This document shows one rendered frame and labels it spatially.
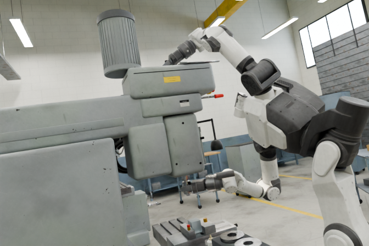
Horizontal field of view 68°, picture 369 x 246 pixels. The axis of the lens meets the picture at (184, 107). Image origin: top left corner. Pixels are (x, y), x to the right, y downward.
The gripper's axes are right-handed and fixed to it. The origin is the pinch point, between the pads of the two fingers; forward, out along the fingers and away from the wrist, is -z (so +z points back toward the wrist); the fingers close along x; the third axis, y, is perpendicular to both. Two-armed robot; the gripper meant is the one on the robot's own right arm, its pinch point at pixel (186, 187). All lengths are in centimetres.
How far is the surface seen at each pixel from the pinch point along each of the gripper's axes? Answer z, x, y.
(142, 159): -16.5, 21.0, -20.3
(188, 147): 5.4, 8.6, -21.5
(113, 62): -23, 20, -70
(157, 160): -9.8, 17.9, -18.5
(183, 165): 1.4, 10.5, -13.0
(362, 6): 522, -651, -300
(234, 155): 64, -454, 35
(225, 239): 16, 50, 11
